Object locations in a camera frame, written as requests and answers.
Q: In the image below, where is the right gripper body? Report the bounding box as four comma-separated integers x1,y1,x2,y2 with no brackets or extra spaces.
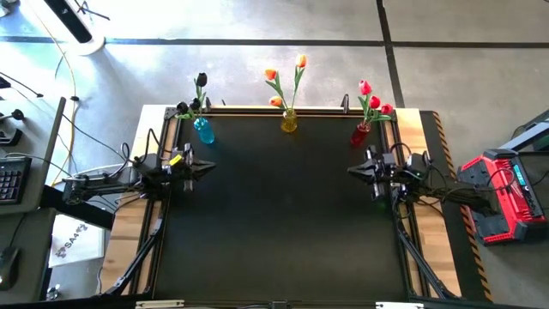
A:
367,145,407,201

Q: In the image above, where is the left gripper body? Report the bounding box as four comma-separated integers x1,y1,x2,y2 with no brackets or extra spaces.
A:
165,143,195,193

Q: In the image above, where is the red ribbed glass vase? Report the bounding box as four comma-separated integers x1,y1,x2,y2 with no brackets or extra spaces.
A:
350,122,373,147

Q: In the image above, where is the blue glass vase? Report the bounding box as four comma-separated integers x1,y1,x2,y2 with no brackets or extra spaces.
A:
192,116,216,145

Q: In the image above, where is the yellow glass vase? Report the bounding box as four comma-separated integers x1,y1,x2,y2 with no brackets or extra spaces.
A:
281,107,299,134

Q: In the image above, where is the black desk leg bar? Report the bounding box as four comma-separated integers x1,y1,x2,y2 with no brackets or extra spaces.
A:
39,184,116,232

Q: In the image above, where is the black hazard striped mat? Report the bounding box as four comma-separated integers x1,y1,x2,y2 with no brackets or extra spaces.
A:
419,110,494,303

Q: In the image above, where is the red black tool case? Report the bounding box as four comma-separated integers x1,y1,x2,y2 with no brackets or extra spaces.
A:
454,148,549,246

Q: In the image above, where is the white printed sign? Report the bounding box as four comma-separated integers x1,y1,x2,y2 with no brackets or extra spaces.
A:
47,213,106,270

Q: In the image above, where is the grey desk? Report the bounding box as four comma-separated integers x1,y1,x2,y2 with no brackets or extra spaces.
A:
0,94,68,306

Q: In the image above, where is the white stand foot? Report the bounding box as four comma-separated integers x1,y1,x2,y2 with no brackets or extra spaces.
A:
25,0,106,57

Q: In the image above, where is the black computer keyboard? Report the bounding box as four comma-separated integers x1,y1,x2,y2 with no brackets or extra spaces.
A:
0,156,33,206

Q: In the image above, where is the black desk device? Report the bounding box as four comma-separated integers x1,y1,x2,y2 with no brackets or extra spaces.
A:
0,127,23,147

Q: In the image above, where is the black computer mouse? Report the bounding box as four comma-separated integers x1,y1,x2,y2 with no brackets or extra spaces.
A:
0,245,21,292

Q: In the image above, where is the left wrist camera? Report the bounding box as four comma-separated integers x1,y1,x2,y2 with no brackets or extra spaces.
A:
139,153,172,176

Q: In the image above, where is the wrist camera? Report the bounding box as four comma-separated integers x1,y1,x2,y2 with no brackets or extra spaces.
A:
405,152,430,179
139,153,172,176

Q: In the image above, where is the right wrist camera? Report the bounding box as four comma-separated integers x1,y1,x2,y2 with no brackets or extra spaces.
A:
405,152,430,179

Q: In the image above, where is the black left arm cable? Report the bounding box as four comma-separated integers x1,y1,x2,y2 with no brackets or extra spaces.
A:
119,127,163,167

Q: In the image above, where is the black aluminium table frame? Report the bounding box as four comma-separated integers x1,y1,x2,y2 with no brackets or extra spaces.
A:
100,105,462,309

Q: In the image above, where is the black diagonal frame strut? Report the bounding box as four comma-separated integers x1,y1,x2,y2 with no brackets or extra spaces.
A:
396,222,456,300
105,216,166,298

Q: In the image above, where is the yellow hanging cable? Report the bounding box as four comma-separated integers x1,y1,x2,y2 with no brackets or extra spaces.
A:
23,0,117,188

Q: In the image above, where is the white metal bracket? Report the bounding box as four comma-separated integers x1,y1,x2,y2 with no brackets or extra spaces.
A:
135,300,185,309
375,301,425,309

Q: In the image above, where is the grey metal equipment frame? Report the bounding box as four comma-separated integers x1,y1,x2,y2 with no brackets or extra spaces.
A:
499,109,549,152

